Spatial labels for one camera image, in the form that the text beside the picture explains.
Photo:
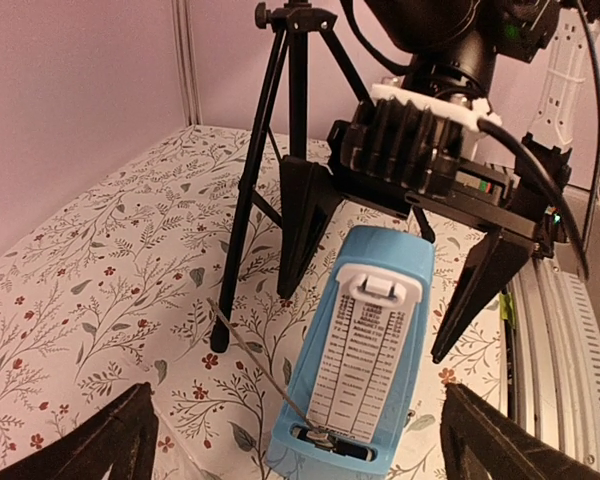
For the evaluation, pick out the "floral table mat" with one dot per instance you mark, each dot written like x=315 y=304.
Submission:
x=113 y=290

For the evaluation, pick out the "blue metronome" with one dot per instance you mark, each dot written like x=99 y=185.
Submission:
x=348 y=398

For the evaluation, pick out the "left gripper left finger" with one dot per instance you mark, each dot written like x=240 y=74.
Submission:
x=118 y=441

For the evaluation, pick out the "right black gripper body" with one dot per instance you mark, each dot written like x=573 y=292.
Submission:
x=464 y=204

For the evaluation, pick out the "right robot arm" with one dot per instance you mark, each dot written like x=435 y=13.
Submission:
x=452 y=44

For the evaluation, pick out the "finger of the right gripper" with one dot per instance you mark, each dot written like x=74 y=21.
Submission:
x=308 y=203
x=489 y=267

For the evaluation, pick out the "right aluminium frame post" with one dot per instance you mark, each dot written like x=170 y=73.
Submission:
x=186 y=61

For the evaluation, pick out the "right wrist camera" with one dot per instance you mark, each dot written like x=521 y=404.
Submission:
x=409 y=139

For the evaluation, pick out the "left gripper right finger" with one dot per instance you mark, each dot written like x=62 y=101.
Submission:
x=479 y=442

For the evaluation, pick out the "aluminium front rail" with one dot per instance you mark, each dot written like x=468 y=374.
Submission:
x=550 y=364

